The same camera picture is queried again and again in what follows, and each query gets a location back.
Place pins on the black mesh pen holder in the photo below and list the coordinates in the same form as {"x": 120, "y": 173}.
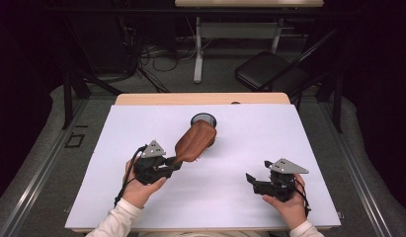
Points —
{"x": 199, "y": 117}

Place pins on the white metal frame desk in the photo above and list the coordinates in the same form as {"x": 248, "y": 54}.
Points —
{"x": 238, "y": 30}

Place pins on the black metal stand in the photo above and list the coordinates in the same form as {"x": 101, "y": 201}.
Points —
{"x": 338, "y": 108}
{"x": 67, "y": 98}

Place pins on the wooden paddle hairbrush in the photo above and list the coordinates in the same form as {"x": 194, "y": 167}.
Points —
{"x": 195, "y": 140}

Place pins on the white table cover board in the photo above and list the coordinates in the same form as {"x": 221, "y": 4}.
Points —
{"x": 223, "y": 197}

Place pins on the person's left hand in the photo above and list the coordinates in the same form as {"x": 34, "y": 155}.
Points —
{"x": 138, "y": 194}

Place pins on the silver metal floor rail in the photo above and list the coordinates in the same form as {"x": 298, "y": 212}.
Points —
{"x": 36, "y": 177}
{"x": 358, "y": 184}

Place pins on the person's right hand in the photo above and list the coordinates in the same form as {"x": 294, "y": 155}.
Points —
{"x": 294, "y": 210}

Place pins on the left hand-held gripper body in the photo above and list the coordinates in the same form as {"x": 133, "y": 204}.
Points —
{"x": 151, "y": 169}

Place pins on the black folding chair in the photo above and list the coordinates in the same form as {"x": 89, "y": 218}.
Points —
{"x": 266, "y": 69}

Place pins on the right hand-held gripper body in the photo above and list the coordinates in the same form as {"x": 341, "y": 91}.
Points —
{"x": 276, "y": 187}

